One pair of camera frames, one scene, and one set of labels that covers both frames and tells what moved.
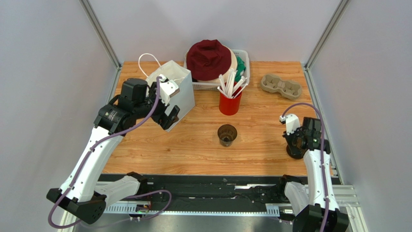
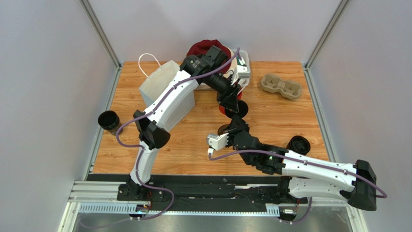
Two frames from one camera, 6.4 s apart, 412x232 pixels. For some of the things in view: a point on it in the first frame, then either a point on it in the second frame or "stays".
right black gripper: x=296 y=143 -> x=236 y=131
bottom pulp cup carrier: x=288 y=89 stays
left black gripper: x=163 y=113 -> x=229 y=97
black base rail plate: x=220 y=190 stays
